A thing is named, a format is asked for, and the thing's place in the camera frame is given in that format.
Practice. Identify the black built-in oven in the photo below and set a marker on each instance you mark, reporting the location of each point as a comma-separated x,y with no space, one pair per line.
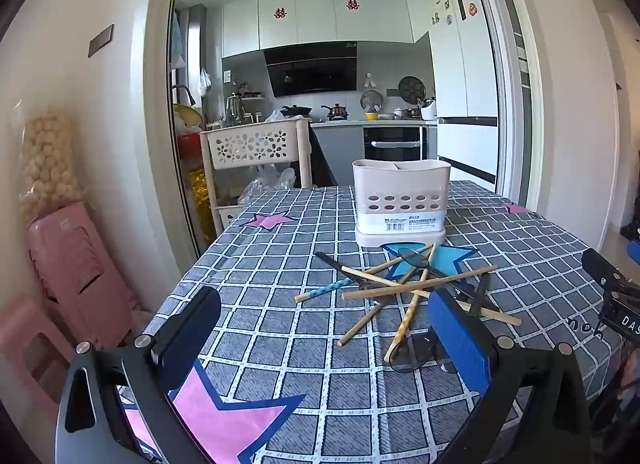
394,144

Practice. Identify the gold foil package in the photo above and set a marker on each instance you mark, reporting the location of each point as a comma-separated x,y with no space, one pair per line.
200,199

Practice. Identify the clear plastic bag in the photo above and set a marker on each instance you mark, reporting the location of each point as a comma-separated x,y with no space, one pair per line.
267,184

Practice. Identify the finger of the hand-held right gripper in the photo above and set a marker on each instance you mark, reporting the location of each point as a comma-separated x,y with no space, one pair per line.
607,271

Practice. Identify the dark cooking pot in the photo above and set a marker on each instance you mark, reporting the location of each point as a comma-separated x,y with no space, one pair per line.
336,111

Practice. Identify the kitchen faucet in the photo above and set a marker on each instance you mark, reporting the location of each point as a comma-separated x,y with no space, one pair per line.
185,91

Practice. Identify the bag of puffed snacks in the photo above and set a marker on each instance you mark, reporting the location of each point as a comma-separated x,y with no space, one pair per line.
47,164

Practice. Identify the black wok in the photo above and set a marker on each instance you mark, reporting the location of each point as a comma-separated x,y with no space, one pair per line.
296,110

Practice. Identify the dark wall switch panel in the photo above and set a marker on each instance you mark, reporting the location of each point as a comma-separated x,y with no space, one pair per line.
101,40

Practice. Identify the white electric kettle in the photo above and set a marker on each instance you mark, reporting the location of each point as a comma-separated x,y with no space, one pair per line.
429,110

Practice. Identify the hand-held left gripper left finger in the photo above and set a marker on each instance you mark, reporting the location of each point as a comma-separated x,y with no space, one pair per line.
192,339

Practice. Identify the pink plastic stool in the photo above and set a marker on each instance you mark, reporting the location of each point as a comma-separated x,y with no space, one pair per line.
25,354

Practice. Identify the round dark hanging strainer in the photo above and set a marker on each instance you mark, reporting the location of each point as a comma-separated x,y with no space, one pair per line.
412,89

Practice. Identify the red basin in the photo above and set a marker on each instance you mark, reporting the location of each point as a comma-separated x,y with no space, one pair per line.
189,144

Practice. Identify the white refrigerator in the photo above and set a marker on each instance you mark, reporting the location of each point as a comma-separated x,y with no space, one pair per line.
465,84

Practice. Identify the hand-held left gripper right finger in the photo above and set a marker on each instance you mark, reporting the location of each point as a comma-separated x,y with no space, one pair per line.
460,339

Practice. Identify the stack of pink plastic stools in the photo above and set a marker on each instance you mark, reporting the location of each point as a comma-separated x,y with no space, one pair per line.
75,264

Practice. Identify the round grey hanging strainer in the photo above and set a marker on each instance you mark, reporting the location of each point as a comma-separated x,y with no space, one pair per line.
372,100

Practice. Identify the white perforated basket trolley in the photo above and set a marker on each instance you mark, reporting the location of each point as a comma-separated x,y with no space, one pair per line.
250,146

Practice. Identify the beige plastic utensil holder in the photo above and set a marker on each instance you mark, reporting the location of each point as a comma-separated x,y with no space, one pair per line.
400,194

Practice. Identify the black range hood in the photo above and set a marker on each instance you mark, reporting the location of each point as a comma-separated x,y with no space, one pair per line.
310,69

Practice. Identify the grey checked star tablecloth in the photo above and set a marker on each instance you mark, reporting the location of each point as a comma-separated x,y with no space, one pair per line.
280,334

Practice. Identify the white upper kitchen cabinets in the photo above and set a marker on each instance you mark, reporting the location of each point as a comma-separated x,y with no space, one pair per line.
315,19

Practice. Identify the yellow patterned bamboo chopstick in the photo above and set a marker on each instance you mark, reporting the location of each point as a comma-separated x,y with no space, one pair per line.
403,321

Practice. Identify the hanging white plastic bag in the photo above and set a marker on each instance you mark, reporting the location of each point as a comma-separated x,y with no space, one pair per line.
204,84

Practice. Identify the red paper decal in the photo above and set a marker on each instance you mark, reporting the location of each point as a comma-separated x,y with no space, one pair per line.
279,13
352,4

